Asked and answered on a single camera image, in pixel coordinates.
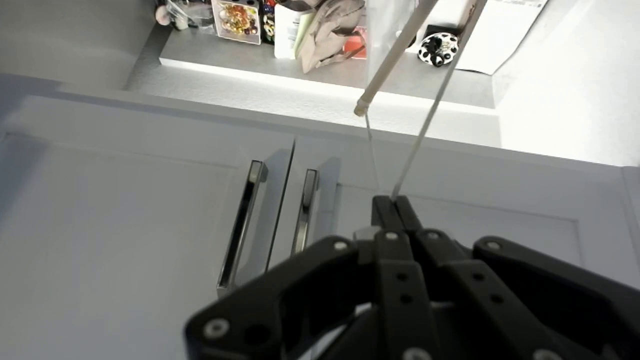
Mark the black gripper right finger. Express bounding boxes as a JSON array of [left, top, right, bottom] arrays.
[[395, 193, 640, 360]]

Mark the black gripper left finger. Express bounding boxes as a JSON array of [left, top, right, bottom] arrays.
[[184, 193, 441, 360]]

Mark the white cabinet door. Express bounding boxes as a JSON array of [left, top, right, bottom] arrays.
[[267, 135, 640, 288], [0, 92, 295, 360]]

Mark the pink and white box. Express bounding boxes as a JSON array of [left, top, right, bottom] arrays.
[[344, 30, 370, 64]]

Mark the crumpled beige cloth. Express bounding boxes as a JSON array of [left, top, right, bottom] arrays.
[[297, 0, 368, 73]]

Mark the plain white box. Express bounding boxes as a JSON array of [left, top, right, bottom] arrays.
[[274, 1, 312, 60]]

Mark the printed cardboard box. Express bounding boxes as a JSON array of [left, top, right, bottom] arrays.
[[209, 0, 264, 47]]

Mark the grey tray with small items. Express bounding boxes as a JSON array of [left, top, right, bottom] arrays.
[[154, 0, 215, 32]]

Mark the silver cabinet handle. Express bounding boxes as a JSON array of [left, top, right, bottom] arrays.
[[289, 167, 319, 256], [218, 158, 270, 290]]

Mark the white wall cabinet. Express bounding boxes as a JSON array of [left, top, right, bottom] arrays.
[[0, 66, 640, 360]]

